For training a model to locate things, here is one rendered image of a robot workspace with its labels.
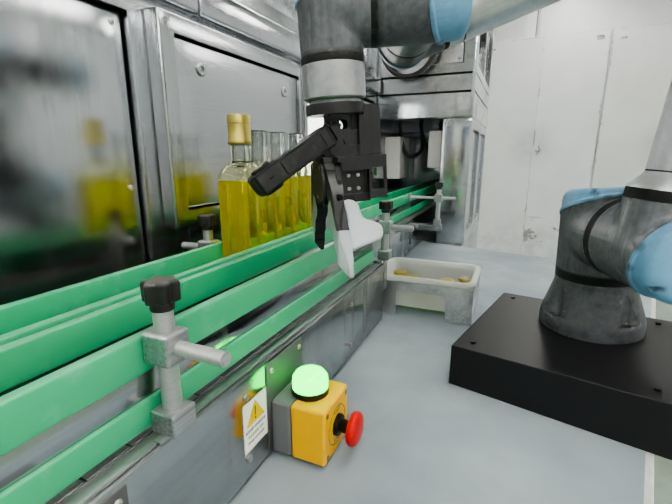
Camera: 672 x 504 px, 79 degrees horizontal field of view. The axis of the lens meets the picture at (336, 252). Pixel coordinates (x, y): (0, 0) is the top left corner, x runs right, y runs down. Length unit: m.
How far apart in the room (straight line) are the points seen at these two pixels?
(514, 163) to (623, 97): 0.99
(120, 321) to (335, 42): 0.36
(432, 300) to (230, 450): 0.58
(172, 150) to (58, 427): 0.49
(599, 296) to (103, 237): 0.75
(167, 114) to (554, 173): 4.00
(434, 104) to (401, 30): 1.20
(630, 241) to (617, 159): 3.89
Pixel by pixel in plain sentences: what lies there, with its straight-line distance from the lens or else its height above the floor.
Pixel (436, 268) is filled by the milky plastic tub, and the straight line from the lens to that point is 1.06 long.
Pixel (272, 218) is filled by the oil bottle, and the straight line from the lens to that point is 0.69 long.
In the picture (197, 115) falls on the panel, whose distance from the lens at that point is 0.79.
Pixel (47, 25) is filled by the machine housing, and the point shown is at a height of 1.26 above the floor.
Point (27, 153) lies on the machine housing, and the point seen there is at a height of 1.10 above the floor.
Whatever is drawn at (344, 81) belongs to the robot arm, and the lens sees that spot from 0.49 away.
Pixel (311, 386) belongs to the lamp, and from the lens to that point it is 0.49.
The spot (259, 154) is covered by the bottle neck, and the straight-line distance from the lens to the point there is 0.69.
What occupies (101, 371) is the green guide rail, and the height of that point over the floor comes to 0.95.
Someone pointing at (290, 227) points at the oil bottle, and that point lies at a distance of 0.74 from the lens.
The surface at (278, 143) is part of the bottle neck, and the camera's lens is 0.74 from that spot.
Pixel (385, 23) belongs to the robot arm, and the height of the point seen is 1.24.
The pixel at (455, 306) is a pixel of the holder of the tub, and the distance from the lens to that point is 0.91.
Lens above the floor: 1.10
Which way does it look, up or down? 13 degrees down
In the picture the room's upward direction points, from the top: straight up
